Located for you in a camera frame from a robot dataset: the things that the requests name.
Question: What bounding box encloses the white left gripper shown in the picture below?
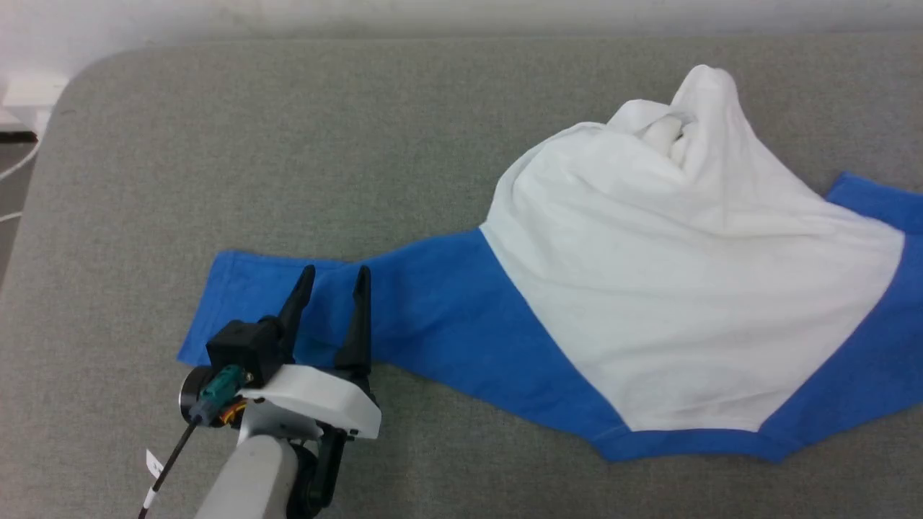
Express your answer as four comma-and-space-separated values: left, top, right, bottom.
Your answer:
237, 265, 383, 509

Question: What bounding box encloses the white and blue shirt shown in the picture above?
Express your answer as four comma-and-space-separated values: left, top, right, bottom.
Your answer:
177, 63, 923, 463

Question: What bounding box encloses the thin black cable with tags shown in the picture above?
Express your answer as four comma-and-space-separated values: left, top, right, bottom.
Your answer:
137, 417, 204, 519

